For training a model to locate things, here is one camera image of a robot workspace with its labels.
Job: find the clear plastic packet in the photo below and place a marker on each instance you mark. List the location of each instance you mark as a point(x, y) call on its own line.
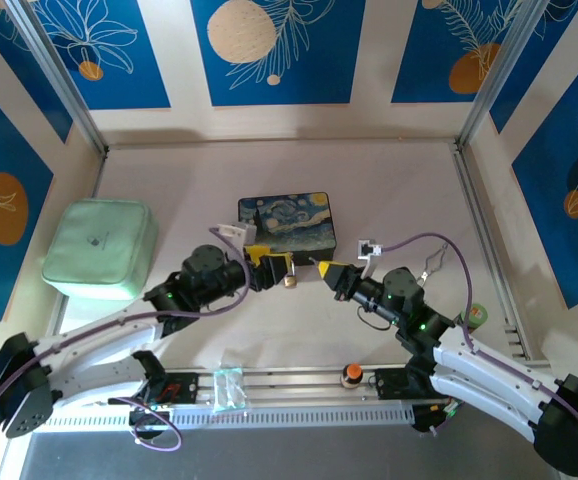
point(229, 390)

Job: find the small orange capped bottle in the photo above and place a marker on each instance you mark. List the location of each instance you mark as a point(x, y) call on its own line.
point(351, 375)

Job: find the starry night print box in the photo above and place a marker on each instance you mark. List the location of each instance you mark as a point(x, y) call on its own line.
point(294, 220)

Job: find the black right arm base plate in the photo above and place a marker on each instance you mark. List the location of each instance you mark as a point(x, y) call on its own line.
point(389, 385)

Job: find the aluminium mounting rail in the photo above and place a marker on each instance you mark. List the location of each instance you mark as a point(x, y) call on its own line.
point(294, 385)

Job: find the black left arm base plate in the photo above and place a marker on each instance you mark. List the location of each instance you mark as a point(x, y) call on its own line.
point(184, 387)

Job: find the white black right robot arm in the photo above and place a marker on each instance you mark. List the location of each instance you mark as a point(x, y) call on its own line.
point(494, 370)

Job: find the green tape roll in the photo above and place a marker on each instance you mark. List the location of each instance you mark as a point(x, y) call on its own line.
point(475, 316)

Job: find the grey metal sheet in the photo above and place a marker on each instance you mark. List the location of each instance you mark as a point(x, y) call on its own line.
point(294, 455)

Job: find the aluminium frame post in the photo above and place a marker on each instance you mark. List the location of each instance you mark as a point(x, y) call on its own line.
point(61, 80)
point(499, 75)

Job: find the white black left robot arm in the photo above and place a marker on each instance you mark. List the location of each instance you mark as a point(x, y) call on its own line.
point(94, 340)

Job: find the small brass padlock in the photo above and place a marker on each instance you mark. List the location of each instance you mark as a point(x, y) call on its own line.
point(290, 281)

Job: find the mint green zipper pouch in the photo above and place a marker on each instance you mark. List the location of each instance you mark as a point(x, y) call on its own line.
point(99, 245)

